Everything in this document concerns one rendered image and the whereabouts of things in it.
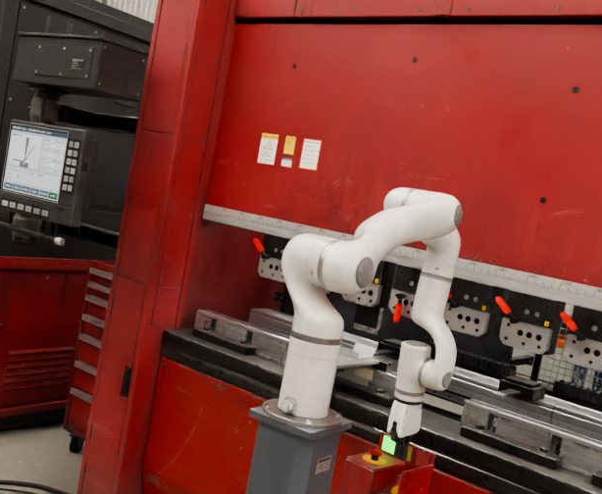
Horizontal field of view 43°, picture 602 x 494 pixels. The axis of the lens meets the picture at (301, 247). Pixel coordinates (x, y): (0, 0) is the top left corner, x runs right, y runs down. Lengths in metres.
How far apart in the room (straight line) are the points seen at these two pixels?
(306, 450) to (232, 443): 1.18
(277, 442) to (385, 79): 1.40
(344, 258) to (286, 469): 0.49
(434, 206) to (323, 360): 0.50
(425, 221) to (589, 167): 0.60
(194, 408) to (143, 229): 0.73
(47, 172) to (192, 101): 0.61
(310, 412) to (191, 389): 1.32
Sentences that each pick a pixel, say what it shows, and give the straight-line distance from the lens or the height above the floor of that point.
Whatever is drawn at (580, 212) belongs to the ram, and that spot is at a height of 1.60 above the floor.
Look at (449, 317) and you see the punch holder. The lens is 2.48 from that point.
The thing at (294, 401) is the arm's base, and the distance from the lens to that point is 1.78.
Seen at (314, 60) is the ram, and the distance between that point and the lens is 2.91.
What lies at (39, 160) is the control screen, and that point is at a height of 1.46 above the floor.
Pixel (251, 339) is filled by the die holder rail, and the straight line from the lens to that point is 3.04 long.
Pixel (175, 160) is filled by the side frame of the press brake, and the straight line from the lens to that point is 3.04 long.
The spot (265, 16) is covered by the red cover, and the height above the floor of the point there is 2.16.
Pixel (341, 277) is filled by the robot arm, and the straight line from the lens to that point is 1.69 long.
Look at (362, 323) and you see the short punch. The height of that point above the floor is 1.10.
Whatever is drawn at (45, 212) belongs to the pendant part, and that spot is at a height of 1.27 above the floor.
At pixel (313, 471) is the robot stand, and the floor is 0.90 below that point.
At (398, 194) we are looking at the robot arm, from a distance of 2.06.
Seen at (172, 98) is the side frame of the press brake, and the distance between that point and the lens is 3.09.
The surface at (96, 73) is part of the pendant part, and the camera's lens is 2.97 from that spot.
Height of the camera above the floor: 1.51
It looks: 4 degrees down
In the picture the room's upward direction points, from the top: 10 degrees clockwise
